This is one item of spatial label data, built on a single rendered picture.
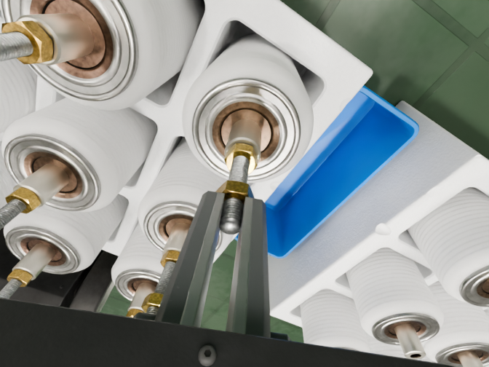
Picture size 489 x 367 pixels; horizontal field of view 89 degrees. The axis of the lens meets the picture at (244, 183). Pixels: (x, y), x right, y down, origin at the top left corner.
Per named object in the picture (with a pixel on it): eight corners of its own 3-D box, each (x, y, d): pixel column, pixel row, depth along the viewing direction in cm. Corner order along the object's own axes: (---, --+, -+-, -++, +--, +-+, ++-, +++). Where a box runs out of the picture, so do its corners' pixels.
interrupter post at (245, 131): (268, 139, 18) (268, 162, 15) (239, 152, 19) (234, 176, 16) (253, 110, 17) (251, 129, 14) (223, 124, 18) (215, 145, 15)
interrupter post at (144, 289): (136, 286, 31) (123, 313, 28) (142, 277, 29) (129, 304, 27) (153, 293, 31) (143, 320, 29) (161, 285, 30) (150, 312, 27)
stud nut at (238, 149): (223, 145, 15) (220, 153, 14) (249, 137, 14) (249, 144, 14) (234, 172, 16) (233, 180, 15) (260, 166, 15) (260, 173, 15)
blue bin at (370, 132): (279, 216, 55) (281, 261, 46) (236, 195, 53) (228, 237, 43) (386, 98, 39) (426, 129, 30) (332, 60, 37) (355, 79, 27)
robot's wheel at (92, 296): (121, 274, 74) (79, 350, 57) (103, 269, 73) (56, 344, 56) (137, 235, 63) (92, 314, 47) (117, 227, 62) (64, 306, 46)
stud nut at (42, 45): (43, 19, 12) (29, 20, 11) (62, 59, 13) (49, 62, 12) (6, 23, 12) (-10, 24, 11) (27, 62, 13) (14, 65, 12)
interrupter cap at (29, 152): (47, 115, 18) (41, 119, 18) (121, 190, 22) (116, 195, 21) (-9, 154, 21) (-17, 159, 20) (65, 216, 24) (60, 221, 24)
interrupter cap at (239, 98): (314, 154, 18) (316, 159, 18) (226, 188, 21) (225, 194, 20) (273, 52, 15) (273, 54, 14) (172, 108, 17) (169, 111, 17)
